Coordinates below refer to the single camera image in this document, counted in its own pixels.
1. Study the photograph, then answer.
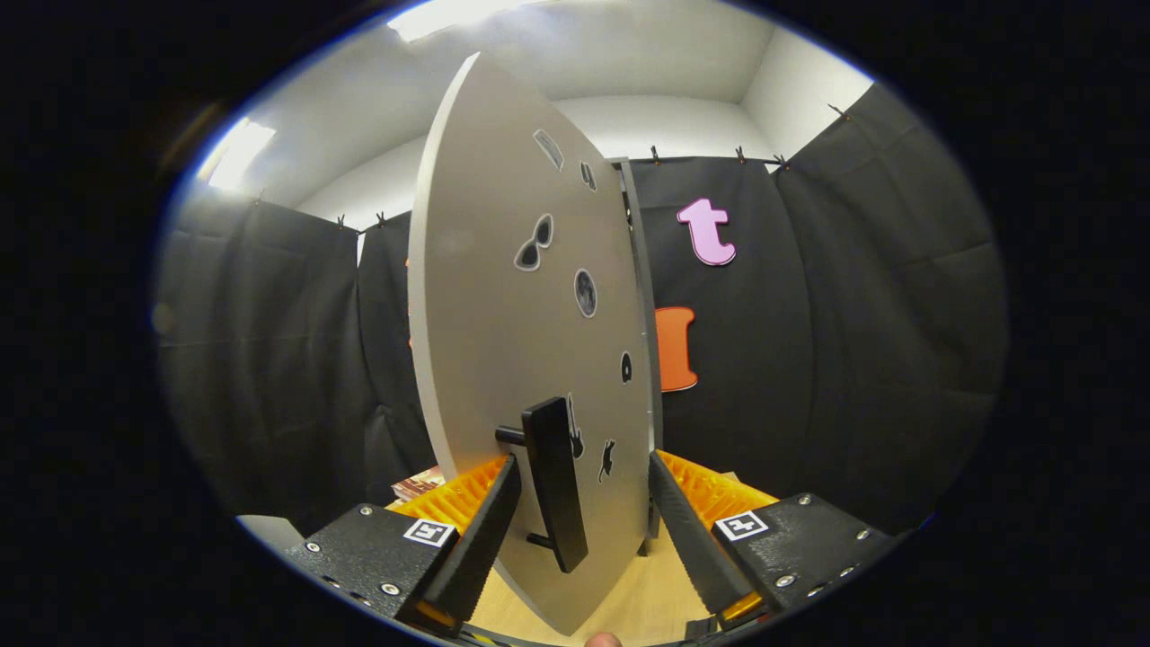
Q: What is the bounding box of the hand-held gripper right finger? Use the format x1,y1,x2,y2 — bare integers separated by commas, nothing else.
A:
647,449,899,630

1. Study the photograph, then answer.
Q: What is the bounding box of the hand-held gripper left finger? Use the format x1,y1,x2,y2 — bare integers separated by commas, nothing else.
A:
286,452,522,630

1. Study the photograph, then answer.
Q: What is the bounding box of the black door handle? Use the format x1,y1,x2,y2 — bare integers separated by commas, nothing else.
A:
496,396,589,574

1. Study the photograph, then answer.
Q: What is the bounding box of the beige shoe cabinet door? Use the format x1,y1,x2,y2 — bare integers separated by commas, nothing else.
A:
407,51,664,637

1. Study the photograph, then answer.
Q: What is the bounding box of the dark grey shoe cabinet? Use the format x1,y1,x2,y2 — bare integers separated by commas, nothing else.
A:
611,157,666,540

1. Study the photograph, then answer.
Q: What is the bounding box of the brown cover book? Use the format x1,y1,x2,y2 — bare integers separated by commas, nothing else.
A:
392,465,447,502

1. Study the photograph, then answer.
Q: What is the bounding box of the grey flat object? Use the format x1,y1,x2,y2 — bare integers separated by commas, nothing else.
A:
235,514,306,554

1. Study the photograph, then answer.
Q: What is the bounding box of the black backdrop cloth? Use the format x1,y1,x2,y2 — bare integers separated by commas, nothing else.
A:
153,81,1012,540

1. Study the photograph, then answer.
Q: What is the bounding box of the ceiling light strip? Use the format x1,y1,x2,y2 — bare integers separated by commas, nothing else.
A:
202,117,278,191

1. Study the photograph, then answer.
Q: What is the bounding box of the ceiling light panel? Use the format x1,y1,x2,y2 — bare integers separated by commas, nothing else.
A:
386,0,540,41

